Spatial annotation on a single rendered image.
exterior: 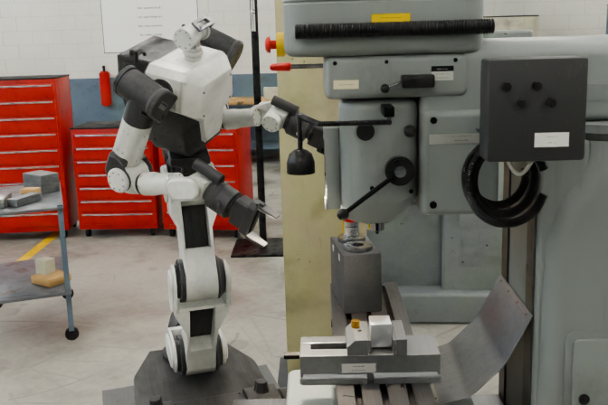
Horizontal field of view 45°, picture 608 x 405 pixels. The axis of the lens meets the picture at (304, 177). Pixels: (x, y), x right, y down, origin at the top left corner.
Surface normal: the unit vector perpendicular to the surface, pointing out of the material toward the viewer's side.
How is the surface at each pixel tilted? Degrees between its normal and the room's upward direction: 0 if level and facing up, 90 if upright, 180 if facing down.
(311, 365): 90
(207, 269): 63
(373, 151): 90
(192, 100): 106
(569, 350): 89
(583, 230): 90
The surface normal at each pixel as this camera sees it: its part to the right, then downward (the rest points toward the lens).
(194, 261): 0.25, -0.29
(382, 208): 0.00, 0.62
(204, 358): 0.29, 0.50
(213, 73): 0.70, -0.40
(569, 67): -0.01, 0.19
